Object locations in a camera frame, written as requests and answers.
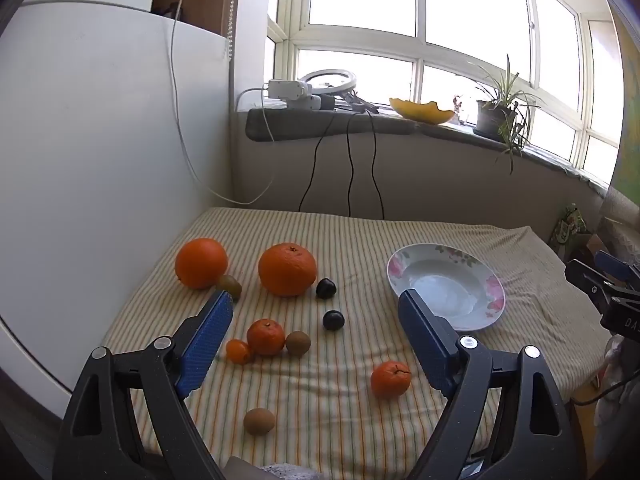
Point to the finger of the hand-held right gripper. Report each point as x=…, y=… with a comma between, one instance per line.
x=587, y=280
x=615, y=265

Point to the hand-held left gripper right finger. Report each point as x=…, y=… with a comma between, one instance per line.
x=425, y=335

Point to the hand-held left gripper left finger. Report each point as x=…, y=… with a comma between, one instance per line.
x=207, y=340

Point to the tiny oval kumquat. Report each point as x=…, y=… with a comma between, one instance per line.
x=238, y=351

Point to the small tangerine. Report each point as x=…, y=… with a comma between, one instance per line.
x=390, y=379
x=265, y=337

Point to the white floral plate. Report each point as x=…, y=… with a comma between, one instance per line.
x=450, y=285

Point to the large orange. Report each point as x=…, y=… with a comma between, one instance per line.
x=201, y=263
x=287, y=269

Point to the brown kiwi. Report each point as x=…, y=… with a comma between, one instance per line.
x=231, y=285
x=298, y=343
x=259, y=421

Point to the dark plum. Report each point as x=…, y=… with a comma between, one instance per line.
x=325, y=288
x=333, y=320

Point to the cardboard box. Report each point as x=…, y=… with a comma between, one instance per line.
x=597, y=242

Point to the green packet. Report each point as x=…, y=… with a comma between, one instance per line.
x=570, y=225

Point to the striped table cloth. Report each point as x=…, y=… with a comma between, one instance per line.
x=350, y=260

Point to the potted spider plant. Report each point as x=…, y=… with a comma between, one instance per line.
x=492, y=116

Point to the white cabinet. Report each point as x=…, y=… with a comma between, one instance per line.
x=100, y=160

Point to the small sill ornament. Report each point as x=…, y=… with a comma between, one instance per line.
x=457, y=107

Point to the yellow melon rind bowl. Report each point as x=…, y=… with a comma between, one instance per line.
x=422, y=111

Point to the grey sill mat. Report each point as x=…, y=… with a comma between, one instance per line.
x=300, y=127

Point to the dark small device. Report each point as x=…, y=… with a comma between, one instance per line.
x=350, y=104

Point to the white boxy device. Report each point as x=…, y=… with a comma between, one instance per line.
x=287, y=92

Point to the white window frame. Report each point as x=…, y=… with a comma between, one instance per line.
x=420, y=52

